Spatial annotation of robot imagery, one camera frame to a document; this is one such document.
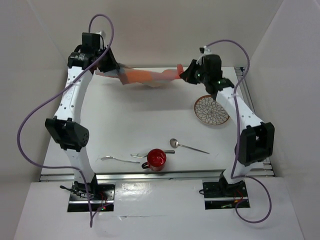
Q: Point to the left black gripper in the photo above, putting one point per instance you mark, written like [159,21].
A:
[112,64]

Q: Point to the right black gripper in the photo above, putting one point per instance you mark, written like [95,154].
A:
[188,75]

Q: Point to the floral patterned plate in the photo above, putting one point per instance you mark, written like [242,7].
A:
[209,111]

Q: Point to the checkered orange grey cloth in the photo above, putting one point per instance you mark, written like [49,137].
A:
[128,75]

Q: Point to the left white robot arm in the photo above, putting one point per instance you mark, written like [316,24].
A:
[65,127]

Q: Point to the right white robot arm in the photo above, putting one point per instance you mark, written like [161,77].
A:
[255,138]

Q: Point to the silver spoon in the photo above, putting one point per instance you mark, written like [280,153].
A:
[175,144]

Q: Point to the silver knife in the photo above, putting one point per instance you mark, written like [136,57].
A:
[143,155]

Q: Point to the red enamel mug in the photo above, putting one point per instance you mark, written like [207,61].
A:
[156,160]

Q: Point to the silver fork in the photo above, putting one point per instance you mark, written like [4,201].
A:
[119,160]

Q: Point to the aluminium frame rail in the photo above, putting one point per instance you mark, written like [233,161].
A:
[119,120]

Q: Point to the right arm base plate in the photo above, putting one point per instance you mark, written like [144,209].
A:
[216,199]

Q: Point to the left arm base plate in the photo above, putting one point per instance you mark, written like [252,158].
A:
[104,199]

